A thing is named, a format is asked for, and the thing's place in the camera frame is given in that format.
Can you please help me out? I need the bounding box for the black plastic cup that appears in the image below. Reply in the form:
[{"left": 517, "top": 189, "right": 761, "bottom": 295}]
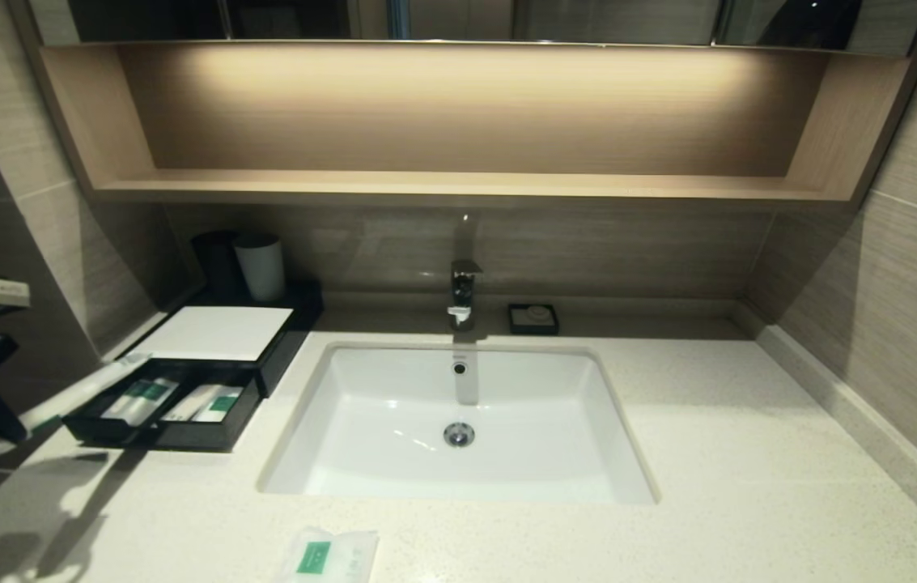
[{"left": 190, "top": 230, "right": 245, "bottom": 297}]

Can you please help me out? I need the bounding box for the toothbrush plain packet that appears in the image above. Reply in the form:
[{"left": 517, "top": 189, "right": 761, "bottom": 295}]
[{"left": 0, "top": 353, "right": 155, "bottom": 482}]

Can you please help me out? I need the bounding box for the white rectangular board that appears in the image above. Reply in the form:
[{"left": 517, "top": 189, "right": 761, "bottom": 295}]
[{"left": 134, "top": 306, "right": 295, "bottom": 363}]

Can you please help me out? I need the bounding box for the small sachet green label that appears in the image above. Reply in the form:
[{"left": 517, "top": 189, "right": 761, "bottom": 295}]
[{"left": 270, "top": 526, "right": 380, "bottom": 583}]

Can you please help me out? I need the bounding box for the wooden wall shelf niche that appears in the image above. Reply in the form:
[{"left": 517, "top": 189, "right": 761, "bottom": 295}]
[{"left": 10, "top": 39, "right": 917, "bottom": 213}]

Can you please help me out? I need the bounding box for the white ceramic sink basin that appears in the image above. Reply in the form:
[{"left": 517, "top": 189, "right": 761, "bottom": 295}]
[{"left": 257, "top": 342, "right": 660, "bottom": 506}]

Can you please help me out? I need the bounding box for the black soap dish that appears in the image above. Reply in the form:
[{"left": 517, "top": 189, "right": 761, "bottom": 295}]
[{"left": 507, "top": 303, "right": 561, "bottom": 336}]

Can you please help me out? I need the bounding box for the grey plastic cup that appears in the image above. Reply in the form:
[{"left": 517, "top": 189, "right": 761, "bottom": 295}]
[{"left": 231, "top": 233, "right": 286, "bottom": 304}]

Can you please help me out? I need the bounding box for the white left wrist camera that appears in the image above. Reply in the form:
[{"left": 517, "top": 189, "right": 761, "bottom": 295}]
[{"left": 0, "top": 277, "right": 32, "bottom": 313}]

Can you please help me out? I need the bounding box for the slim packet green label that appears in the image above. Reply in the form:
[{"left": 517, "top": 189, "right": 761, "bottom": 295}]
[{"left": 102, "top": 378, "right": 153, "bottom": 420}]

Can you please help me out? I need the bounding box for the chrome faucet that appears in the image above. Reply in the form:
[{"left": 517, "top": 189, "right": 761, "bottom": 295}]
[{"left": 447, "top": 259, "right": 484, "bottom": 333}]

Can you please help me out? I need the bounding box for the mirror cabinet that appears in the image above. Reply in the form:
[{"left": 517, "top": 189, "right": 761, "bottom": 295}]
[{"left": 27, "top": 0, "right": 917, "bottom": 57}]

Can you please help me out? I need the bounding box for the black amenity tray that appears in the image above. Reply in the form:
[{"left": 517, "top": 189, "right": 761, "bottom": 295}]
[{"left": 62, "top": 360, "right": 263, "bottom": 453}]

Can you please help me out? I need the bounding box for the black amenity tray box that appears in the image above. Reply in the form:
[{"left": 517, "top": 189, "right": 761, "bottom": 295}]
[{"left": 113, "top": 279, "right": 325, "bottom": 399}]

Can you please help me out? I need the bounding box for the flat packet green label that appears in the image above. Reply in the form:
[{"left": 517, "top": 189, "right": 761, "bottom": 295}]
[{"left": 194, "top": 386, "right": 245, "bottom": 424}]

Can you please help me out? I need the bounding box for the plain white packet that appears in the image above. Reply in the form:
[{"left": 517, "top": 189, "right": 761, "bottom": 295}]
[{"left": 160, "top": 384, "right": 221, "bottom": 423}]

